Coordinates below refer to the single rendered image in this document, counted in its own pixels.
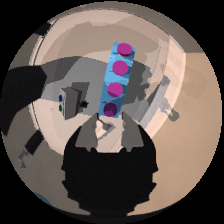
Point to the magenta round cap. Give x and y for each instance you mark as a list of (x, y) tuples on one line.
[(114, 89), (120, 67), (124, 49)]

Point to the dark purple screw cap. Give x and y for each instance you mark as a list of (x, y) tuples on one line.
[(110, 109)]

